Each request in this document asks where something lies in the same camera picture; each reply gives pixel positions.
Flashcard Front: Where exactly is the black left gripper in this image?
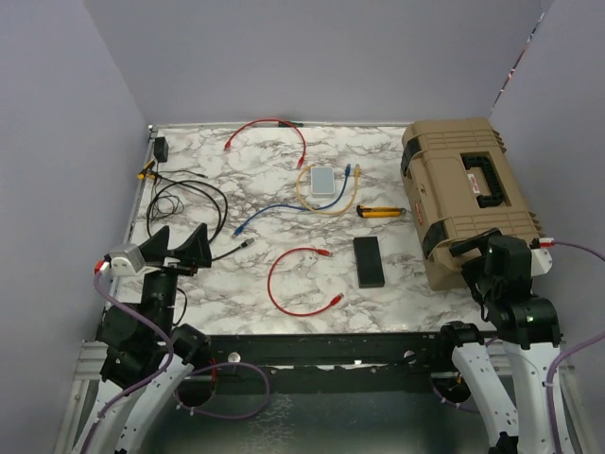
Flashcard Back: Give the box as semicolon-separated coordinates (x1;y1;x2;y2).
139;221;212;336

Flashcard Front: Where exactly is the black network switch box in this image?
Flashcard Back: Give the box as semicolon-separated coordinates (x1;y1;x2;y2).
353;236;385;288

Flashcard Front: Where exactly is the blue ethernet cable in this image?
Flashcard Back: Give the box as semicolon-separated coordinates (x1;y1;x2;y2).
231;163;354;239

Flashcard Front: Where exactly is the red ethernet cable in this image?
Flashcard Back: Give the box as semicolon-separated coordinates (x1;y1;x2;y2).
223;118;307;170
267;247;345;317

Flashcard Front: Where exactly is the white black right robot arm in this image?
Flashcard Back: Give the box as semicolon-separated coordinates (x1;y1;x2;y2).
434;229;575;453

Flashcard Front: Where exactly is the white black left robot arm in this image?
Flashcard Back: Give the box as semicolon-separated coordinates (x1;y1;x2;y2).
72;223;212;453

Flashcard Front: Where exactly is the tan plastic tool case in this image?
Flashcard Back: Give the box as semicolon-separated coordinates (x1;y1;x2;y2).
401;117;543;290

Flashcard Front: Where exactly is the yellow black screwdriver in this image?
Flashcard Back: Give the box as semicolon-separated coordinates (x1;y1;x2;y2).
137;160;156;181

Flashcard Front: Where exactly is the black power adapter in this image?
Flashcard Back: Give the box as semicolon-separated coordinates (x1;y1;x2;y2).
153;137;169;164

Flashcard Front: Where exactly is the yellow black utility knife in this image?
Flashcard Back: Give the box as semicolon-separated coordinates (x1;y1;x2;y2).
356;205;406;218

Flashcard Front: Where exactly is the white small router box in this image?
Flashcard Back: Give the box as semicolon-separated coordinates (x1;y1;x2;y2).
310;166;336;198

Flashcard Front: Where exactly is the thin black adapter cord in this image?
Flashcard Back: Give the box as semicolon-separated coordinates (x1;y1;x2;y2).
147;155;208;223

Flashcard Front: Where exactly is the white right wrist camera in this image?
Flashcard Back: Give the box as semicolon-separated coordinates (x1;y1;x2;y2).
529;237;555;277

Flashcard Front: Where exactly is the black ethernet cable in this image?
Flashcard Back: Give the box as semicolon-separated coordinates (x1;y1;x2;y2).
146;181;255;263

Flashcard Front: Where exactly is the yellow ethernet cable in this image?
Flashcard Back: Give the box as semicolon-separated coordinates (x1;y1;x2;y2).
296;163;363;218

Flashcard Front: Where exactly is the aluminium frame rail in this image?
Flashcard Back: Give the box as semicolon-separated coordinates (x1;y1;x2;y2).
53;125;159;454

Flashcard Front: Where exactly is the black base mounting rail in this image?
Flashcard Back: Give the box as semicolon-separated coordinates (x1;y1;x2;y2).
178;331;456;402

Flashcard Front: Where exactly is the green screwdriver at wall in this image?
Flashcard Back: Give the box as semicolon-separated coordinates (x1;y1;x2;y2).
277;121;304;128

